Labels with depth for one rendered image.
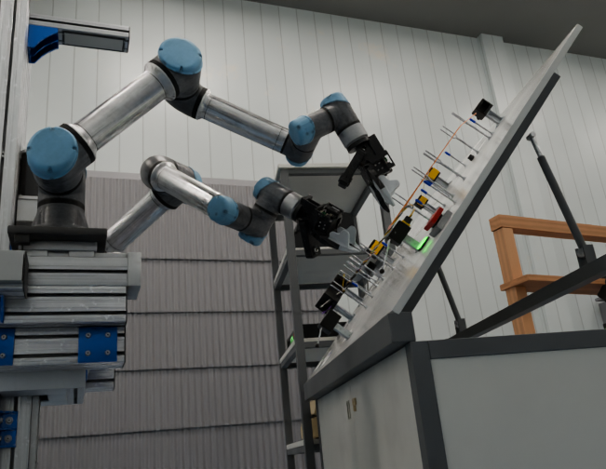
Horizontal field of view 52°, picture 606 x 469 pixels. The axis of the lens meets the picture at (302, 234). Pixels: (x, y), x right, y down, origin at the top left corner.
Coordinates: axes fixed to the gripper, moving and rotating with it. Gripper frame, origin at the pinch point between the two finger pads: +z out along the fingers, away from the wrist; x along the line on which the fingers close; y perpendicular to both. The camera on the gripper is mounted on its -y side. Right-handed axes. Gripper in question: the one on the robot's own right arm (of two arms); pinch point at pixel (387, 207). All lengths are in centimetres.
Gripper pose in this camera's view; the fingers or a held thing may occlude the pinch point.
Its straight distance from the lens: 172.4
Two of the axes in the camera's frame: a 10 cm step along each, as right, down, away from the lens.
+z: 4.9, 8.6, -1.4
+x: -0.2, 1.7, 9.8
